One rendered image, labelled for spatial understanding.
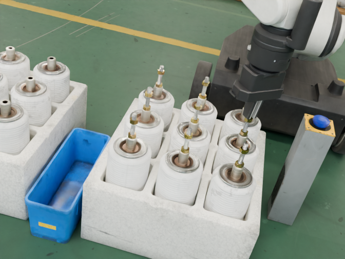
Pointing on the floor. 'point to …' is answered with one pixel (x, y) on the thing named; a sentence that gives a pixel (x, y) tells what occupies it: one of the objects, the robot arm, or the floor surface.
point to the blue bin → (63, 186)
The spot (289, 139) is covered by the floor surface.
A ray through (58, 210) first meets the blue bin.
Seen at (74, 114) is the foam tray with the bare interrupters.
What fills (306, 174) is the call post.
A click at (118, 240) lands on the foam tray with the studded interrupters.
